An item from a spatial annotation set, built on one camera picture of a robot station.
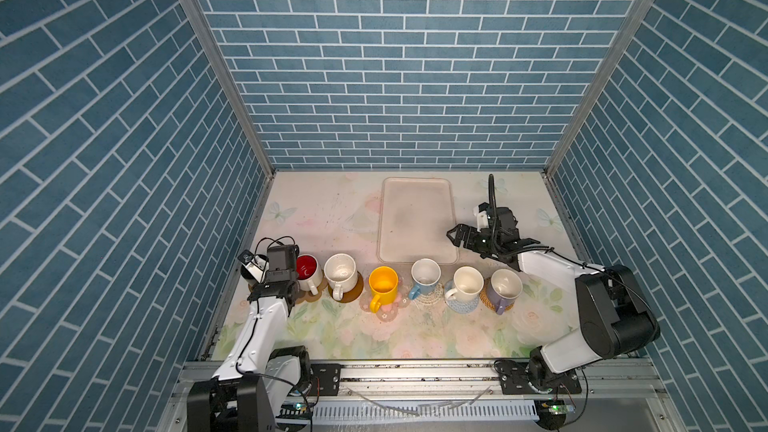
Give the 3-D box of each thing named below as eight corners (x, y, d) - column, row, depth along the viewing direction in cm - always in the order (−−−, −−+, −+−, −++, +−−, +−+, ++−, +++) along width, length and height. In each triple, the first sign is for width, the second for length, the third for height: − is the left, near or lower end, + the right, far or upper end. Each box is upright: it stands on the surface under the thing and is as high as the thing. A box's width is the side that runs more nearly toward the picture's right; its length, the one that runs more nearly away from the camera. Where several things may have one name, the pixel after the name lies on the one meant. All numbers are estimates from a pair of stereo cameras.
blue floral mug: (408, 304, 87) (410, 290, 79) (408, 273, 93) (409, 258, 86) (439, 304, 87) (443, 291, 79) (436, 273, 93) (440, 258, 86)
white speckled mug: (327, 308, 88) (319, 293, 79) (333, 270, 95) (327, 253, 87) (355, 308, 88) (350, 293, 79) (358, 270, 95) (355, 253, 87)
